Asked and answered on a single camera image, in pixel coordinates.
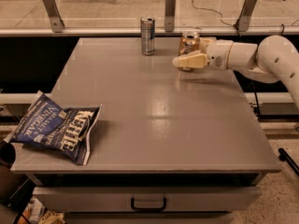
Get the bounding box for black drawer handle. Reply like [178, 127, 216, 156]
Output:
[130, 198, 167, 213]

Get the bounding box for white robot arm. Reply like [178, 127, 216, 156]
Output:
[172, 35, 299, 107]

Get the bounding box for snack packages under table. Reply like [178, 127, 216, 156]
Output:
[17, 197, 66, 224]

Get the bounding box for left metal bracket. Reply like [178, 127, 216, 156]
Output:
[42, 0, 64, 33]

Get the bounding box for black round object left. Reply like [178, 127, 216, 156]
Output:
[0, 141, 16, 169]

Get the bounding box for blue kettle chip bag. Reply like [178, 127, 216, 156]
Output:
[5, 91, 101, 165]

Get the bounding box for orange soda can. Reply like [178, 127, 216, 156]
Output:
[177, 31, 201, 73]

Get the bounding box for grey drawer front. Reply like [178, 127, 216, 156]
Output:
[34, 187, 262, 213]

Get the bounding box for metal bracket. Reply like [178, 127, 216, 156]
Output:
[42, 0, 64, 33]
[164, 0, 176, 32]
[235, 0, 257, 32]

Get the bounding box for silver blue energy drink can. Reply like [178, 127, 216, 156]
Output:
[140, 16, 155, 55]

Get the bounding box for black cable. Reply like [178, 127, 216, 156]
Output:
[188, 0, 261, 117]

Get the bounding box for middle metal bracket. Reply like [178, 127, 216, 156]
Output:
[164, 0, 176, 32]

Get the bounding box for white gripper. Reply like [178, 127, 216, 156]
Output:
[172, 37, 234, 71]

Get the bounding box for black bar on floor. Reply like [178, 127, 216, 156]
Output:
[278, 147, 299, 176]

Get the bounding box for right metal bracket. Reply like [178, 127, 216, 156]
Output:
[235, 0, 257, 32]

